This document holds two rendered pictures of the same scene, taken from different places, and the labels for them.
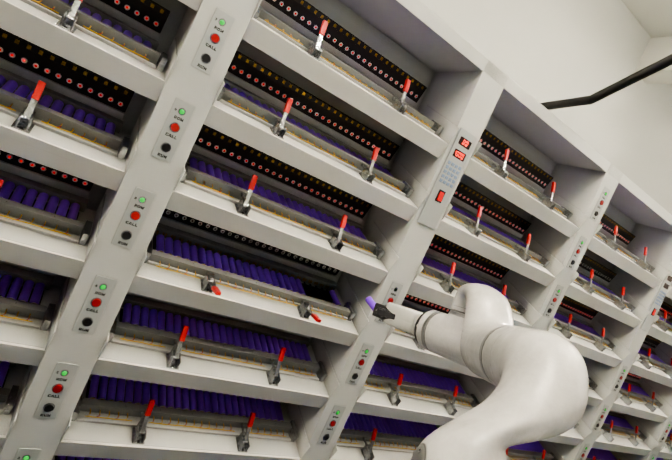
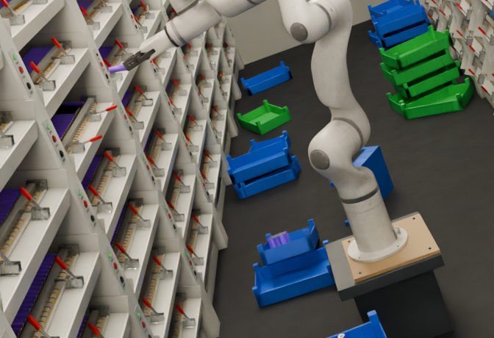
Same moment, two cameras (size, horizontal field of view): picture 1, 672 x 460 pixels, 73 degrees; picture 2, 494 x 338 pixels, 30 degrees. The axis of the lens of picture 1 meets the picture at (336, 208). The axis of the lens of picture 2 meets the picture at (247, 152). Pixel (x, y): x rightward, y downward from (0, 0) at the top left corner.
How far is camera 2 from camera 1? 2.04 m
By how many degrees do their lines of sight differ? 52
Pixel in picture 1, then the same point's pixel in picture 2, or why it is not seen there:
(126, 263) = (70, 170)
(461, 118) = not seen: outside the picture
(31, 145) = (20, 148)
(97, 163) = (31, 127)
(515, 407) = not seen: outside the picture
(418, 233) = (73, 6)
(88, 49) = not seen: outside the picture
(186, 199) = (48, 106)
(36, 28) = not seen: outside the picture
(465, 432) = (298, 6)
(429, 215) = not seen: outside the picture
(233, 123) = (18, 39)
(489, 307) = not seen: outside the picture
